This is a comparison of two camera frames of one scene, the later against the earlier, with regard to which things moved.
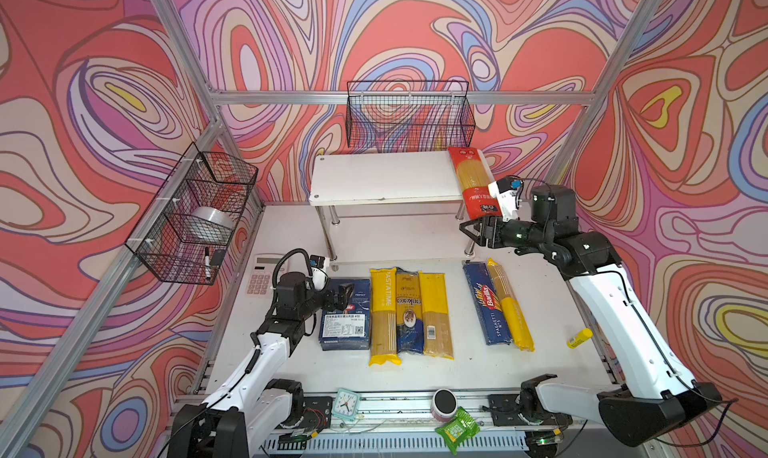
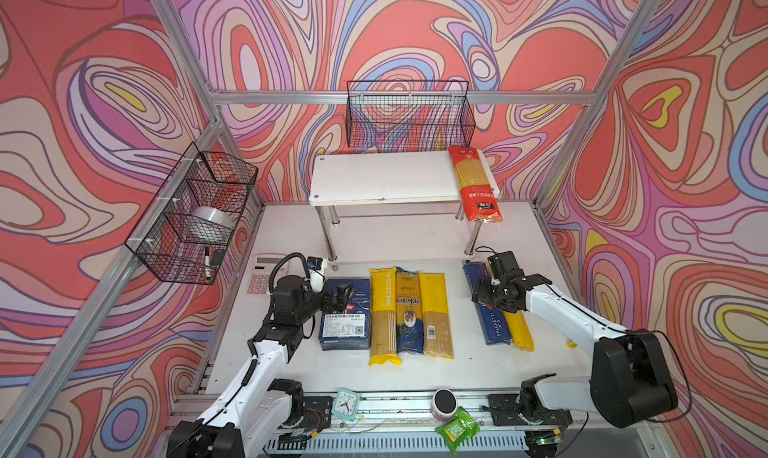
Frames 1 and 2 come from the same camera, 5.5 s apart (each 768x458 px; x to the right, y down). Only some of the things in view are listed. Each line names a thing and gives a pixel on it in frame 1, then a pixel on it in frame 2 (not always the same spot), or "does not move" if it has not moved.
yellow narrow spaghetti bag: [513, 310] does not move
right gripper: [482, 222] to [480, 293]
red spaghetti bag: [474, 177] does not move
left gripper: [340, 301] does not move
